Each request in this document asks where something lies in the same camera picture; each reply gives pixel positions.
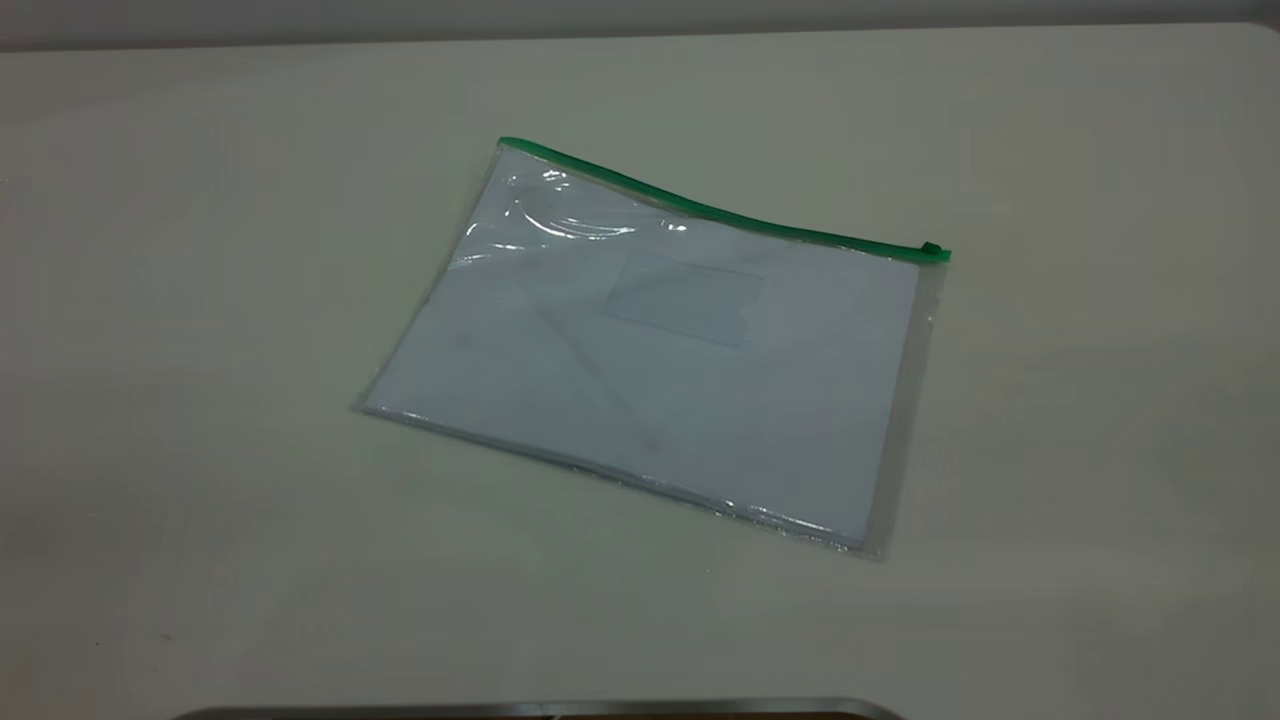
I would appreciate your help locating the clear plastic zip bag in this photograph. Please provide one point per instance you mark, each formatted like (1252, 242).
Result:
(650, 370)

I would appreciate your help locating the green zipper slider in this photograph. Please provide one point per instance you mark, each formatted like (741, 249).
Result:
(932, 251)

